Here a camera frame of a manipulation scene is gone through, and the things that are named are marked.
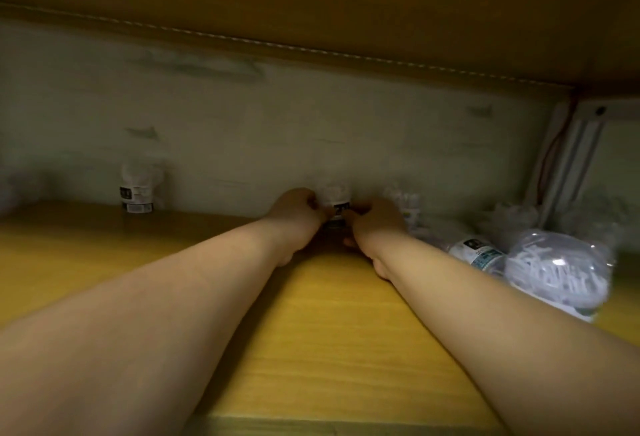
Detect person's right hand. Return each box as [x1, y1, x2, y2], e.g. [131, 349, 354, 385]
[342, 198, 416, 281]

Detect white metal shelf bracket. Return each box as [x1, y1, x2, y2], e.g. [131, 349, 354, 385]
[569, 98, 640, 122]

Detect wooden shelf with blue labels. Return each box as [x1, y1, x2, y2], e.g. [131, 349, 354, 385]
[0, 200, 640, 436]

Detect person's right forearm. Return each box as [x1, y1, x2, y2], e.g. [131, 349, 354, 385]
[385, 233, 640, 436]

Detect person's left hand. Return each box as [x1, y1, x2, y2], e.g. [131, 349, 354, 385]
[262, 188, 333, 267]

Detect person's left forearm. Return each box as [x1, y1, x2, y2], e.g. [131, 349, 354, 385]
[0, 218, 301, 436]

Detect white slotted rack rail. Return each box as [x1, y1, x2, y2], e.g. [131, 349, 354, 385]
[522, 100, 609, 231]

